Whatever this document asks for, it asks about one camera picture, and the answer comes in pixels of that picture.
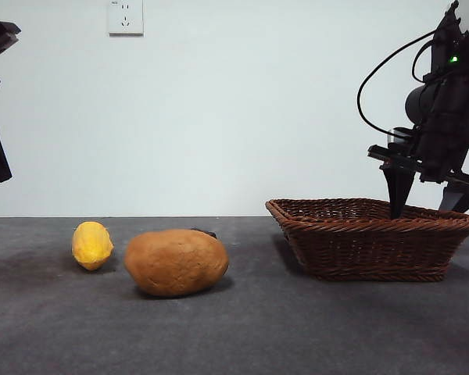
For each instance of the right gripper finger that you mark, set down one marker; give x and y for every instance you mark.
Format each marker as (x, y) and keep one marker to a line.
(459, 197)
(398, 187)

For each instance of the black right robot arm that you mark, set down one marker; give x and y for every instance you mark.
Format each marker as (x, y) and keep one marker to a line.
(418, 102)

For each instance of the purple eggplant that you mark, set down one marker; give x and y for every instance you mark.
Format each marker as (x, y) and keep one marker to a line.
(206, 233)

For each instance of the brown wicker basket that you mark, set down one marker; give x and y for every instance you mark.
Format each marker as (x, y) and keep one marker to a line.
(371, 250)

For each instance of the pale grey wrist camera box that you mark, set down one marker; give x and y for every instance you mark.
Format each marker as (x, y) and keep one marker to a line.
(402, 136)

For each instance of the brown potato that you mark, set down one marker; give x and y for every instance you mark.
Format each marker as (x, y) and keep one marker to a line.
(176, 263)

